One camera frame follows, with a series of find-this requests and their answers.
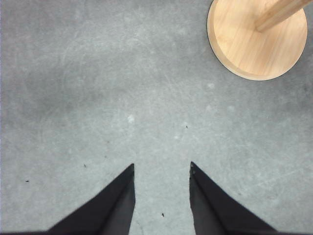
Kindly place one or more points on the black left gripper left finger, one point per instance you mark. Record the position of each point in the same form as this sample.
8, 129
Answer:
110, 212

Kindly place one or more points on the wooden mug tree stand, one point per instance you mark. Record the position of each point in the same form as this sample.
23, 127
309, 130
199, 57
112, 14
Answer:
257, 39

